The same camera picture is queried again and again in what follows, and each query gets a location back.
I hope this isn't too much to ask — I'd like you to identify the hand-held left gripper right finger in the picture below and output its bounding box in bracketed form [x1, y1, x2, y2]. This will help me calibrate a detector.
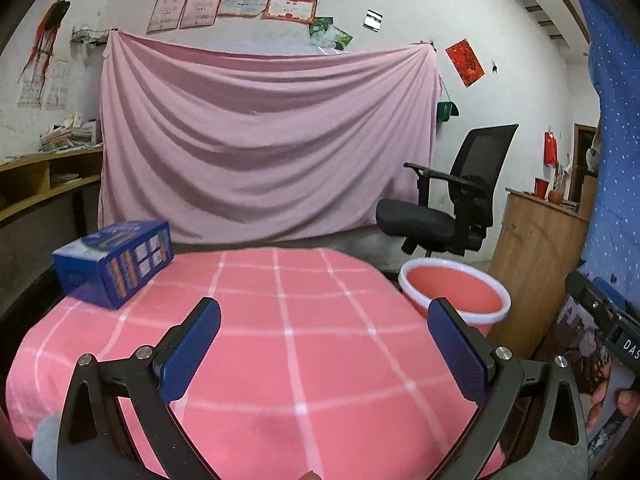
[427, 297, 588, 480]

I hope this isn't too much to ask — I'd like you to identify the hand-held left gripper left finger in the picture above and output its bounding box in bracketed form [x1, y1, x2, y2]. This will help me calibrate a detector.
[57, 297, 222, 480]

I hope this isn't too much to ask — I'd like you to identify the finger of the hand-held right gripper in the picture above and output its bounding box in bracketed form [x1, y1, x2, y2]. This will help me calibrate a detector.
[565, 271, 627, 317]

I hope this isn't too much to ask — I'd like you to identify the orange bucket with white rim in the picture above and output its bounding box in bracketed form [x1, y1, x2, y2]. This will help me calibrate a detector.
[399, 259, 512, 338]

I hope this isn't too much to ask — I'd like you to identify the person's right hand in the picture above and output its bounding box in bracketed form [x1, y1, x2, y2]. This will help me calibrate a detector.
[586, 360, 640, 431]

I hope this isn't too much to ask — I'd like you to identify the wooden cabinet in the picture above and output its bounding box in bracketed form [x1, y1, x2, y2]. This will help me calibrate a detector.
[487, 187, 591, 361]

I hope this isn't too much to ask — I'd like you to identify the pink checked blanket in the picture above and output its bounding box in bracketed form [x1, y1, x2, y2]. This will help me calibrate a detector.
[5, 246, 506, 480]

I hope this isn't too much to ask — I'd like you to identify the blue cardboard box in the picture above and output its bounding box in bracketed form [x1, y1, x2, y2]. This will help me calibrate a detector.
[52, 220, 175, 310]

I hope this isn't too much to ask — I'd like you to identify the black office chair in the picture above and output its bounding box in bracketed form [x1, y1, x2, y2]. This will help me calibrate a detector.
[375, 123, 520, 257]

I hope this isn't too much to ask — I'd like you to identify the blue dotted curtain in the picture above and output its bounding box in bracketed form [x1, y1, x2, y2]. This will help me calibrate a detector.
[547, 0, 640, 466]

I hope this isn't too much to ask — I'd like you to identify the grey fleece cloth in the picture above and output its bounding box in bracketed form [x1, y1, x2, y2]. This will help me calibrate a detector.
[30, 412, 68, 476]

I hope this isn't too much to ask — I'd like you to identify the pink hanging sheet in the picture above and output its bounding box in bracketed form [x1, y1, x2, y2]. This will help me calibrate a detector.
[98, 30, 443, 245]

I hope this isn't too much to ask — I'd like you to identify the wooden shelf desk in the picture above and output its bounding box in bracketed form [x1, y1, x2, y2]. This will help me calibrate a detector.
[0, 146, 104, 281]

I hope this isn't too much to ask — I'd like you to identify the stack of books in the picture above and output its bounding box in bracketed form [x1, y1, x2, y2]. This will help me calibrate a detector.
[39, 112, 98, 153]

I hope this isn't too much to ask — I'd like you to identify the red paper poster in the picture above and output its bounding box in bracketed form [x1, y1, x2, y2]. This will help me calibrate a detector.
[445, 37, 486, 88]

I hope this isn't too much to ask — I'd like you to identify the green landscape photo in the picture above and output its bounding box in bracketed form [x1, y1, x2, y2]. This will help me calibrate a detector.
[320, 25, 354, 52]
[308, 16, 334, 41]

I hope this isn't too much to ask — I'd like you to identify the red tassel decoration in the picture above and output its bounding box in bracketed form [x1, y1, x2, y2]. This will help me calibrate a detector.
[22, 0, 71, 73]

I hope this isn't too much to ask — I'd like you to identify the wooden door frame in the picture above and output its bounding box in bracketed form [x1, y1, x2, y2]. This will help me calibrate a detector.
[572, 124, 599, 202]

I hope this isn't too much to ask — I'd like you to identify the paper wall calendar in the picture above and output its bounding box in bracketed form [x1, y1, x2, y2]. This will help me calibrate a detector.
[17, 60, 71, 111]

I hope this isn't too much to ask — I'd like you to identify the wall shelf with papers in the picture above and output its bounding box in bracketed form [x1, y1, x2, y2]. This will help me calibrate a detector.
[70, 27, 110, 47]

